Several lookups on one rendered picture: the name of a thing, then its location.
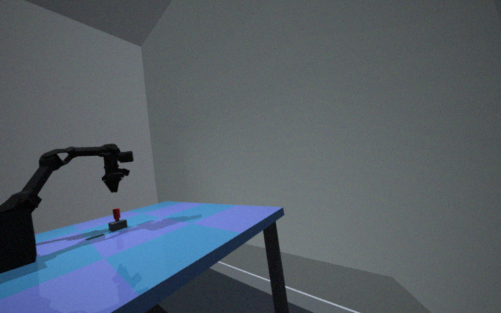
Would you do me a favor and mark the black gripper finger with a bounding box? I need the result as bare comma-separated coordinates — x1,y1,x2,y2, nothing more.
108,179,122,192
104,181,114,192

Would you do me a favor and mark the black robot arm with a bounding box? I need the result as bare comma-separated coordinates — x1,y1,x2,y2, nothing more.
0,143,133,215

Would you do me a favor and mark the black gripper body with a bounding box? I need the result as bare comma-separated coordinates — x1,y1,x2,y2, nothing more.
102,164,124,181

